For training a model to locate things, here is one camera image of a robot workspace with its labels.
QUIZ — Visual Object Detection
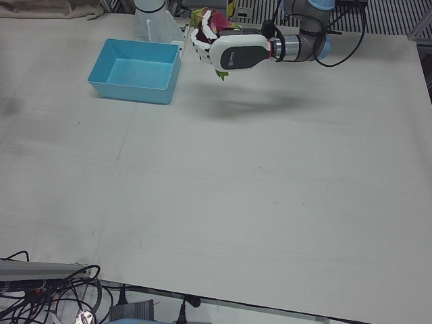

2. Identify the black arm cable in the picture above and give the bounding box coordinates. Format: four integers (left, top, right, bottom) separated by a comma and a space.
271, 0, 369, 68

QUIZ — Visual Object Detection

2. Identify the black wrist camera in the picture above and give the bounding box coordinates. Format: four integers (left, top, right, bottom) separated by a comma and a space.
241, 20, 276, 38

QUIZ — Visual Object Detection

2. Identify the beige fabric cover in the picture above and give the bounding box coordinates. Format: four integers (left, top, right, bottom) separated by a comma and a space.
0, 0, 108, 22

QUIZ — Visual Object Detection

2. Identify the ribbed grey platform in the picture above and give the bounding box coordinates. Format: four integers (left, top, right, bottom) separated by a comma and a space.
232, 0, 432, 34

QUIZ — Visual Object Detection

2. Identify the pink dragon fruit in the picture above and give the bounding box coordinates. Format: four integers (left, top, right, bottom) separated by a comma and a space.
190, 7, 244, 82

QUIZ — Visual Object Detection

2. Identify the black power plug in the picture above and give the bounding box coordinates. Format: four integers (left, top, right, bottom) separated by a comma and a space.
177, 295, 200, 321

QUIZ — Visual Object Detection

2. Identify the dark grey equipment box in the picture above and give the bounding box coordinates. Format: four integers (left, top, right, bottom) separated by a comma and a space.
109, 298, 157, 321

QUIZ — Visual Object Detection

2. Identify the aluminium frame strut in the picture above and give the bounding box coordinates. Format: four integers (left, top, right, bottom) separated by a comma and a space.
101, 0, 136, 13

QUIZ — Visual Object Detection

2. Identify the blue plastic bin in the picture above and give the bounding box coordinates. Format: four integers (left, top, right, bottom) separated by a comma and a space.
87, 38, 183, 105

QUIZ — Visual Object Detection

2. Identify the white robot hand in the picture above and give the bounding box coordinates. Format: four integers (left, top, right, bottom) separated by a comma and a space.
189, 9, 273, 73

